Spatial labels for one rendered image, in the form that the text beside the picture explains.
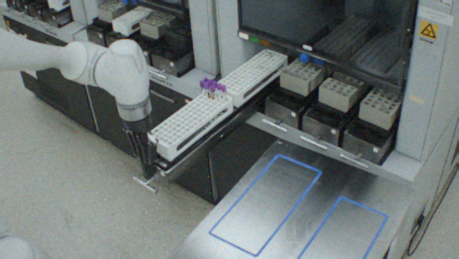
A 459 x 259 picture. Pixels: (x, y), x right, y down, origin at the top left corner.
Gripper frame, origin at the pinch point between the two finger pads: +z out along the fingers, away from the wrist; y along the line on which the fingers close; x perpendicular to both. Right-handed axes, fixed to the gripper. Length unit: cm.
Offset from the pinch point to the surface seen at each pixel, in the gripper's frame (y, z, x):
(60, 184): 103, 80, -13
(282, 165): -32.5, -2.1, -22.0
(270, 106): -11.0, 1.5, -46.6
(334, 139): -36, 4, -47
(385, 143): -52, -1, -50
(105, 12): 85, -7, -54
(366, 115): -43, -4, -54
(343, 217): -57, -2, -15
